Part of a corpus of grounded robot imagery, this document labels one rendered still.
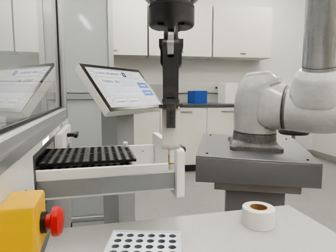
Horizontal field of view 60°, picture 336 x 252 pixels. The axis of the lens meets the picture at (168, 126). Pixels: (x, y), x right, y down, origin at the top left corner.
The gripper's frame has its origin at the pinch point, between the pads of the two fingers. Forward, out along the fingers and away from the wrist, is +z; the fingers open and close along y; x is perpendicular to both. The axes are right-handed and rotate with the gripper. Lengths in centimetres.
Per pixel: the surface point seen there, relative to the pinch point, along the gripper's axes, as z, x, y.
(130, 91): -7, 26, 117
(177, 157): 7.9, -1.1, 12.1
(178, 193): 15.9, -1.4, 12.2
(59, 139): 7.9, 34.1, 34.9
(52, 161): 9.2, 26.5, 12.7
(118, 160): 9.2, 12.1, 14.3
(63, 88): -8, 43, 63
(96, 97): -4, 39, 94
